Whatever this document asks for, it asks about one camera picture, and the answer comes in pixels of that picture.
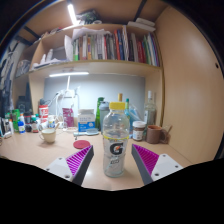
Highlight blue plastic bag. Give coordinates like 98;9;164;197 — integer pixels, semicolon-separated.
128;104;145;129

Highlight wooden shelf unit with books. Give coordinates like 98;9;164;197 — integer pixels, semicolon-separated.
13;16;165;128

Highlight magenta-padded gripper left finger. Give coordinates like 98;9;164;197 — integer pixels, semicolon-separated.
44;144;95;187

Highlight under-shelf white light bar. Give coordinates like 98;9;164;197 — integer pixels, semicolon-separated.
48;71;90;78

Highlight ceiling tube light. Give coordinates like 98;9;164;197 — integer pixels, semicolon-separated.
67;3;78;26

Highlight small white blue-labelled bottle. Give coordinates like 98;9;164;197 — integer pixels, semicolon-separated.
47;114;56;130

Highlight white power strip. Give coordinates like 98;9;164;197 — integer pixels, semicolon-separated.
61;89;79;99

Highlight dark bottle with green cap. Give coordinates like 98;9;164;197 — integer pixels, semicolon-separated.
31;114;40;134

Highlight clear yellow-capped drink bottle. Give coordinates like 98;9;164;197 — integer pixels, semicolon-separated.
101;101;131;178

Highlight magenta snack pouch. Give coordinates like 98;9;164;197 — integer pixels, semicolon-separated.
62;107;75;128

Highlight cream ceramic cup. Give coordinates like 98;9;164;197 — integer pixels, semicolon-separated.
38;127;58;145

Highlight clear glass bottle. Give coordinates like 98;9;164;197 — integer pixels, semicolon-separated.
143;90;157;127

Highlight grey shaker bottle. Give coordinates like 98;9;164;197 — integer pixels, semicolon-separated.
98;101;111;133

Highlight green plastic container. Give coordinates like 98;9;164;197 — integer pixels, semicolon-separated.
11;108;21;132

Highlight hanging dark clothes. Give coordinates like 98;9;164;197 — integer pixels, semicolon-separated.
0;39;21;114

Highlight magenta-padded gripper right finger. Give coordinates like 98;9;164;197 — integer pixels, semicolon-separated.
130;143;184;186

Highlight white bottle with blue cap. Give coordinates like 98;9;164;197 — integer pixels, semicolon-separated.
17;113;26;135

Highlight flat round red coaster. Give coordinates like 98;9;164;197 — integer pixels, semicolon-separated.
72;139;91;150

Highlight green glass bottle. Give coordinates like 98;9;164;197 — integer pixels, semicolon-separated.
95;96;105;131

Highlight blue and white box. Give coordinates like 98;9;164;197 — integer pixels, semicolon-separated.
77;108;97;132

